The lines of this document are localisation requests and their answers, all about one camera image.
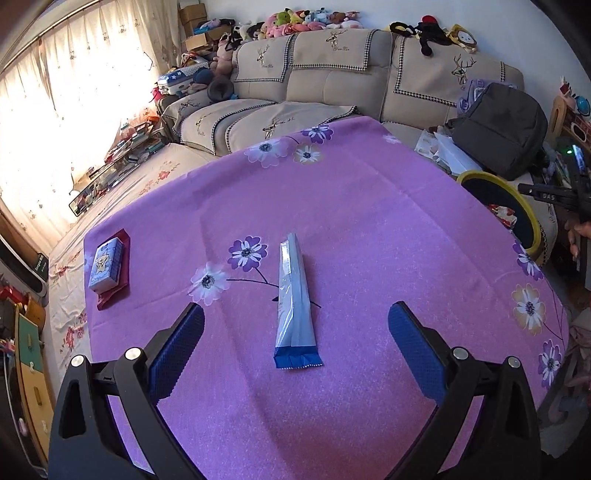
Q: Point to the pile of books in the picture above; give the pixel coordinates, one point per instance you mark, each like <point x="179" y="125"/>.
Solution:
<point x="134" y="138"/>

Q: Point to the large pink plush toy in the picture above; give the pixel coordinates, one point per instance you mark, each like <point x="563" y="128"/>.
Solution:
<point x="222" y="55"/>

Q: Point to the blue silver wrapper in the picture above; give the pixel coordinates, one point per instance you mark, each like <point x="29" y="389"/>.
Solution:
<point x="293" y="314"/>

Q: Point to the beige sofa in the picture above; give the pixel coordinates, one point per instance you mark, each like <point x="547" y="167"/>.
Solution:
<point x="323" y="87"/>

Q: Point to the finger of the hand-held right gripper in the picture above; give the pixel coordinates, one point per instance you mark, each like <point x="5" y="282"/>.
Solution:
<point x="549" y="194"/>

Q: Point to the cream sheer curtain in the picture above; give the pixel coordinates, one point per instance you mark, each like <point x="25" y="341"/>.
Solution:
<point x="92" y="69"/>

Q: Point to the yellow rimmed blue bin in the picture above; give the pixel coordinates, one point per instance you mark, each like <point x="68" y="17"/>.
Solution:
<point x="485" y="196"/>

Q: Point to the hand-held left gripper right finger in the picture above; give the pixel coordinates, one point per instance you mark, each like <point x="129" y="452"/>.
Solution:
<point x="415" y="350"/>

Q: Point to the cardboard box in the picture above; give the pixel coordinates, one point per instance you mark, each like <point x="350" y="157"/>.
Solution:
<point x="193" y="16"/>
<point x="201" y="40"/>

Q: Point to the dark red pouch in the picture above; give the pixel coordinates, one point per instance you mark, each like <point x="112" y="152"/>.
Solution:
<point x="107" y="299"/>

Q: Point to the star patterned suitcase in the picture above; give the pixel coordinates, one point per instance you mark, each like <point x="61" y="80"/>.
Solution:
<point x="178" y="81"/>

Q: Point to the purple floral tablecloth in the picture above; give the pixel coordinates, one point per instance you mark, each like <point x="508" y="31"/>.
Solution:
<point x="369" y="230"/>

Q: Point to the white papers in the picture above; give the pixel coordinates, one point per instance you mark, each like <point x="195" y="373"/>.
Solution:
<point x="455" y="157"/>

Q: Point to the black yellow plush toy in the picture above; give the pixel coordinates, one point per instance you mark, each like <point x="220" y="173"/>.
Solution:
<point x="401" y="27"/>

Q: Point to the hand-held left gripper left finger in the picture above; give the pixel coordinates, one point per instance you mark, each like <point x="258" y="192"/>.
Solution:
<point x="178" y="350"/>

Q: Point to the black plush monkey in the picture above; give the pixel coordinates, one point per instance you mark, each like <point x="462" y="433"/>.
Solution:
<point x="431" y="34"/>

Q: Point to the row of plush toys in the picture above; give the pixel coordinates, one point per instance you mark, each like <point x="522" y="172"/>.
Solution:
<point x="300" y="21"/>

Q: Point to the blue tissue pack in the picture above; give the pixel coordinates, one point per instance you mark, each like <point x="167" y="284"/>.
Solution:
<point x="106" y="265"/>

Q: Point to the purple cloth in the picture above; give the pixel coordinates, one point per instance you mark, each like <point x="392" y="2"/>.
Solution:
<point x="468" y="97"/>

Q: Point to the long mirror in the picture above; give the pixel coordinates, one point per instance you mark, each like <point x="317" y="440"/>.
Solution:
<point x="106" y="177"/>

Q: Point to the wooden shelf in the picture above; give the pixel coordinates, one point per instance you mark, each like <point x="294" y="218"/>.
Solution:
<point x="558" y="115"/>

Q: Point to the grey backpack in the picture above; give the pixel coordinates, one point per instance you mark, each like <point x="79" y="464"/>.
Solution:
<point x="498" y="129"/>

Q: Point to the red snack packet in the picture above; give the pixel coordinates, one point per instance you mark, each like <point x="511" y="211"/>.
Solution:
<point x="502" y="216"/>

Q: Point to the dark round hat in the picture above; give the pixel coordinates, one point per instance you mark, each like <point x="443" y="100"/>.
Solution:
<point x="218" y="88"/>

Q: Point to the person's right hand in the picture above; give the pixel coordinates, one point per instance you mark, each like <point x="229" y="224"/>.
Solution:
<point x="582" y="230"/>

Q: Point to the green wooden board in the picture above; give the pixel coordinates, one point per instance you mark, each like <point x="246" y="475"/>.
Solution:
<point x="30" y="369"/>

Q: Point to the blue cap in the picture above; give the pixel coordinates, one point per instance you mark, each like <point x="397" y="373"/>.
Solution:
<point x="202" y="79"/>

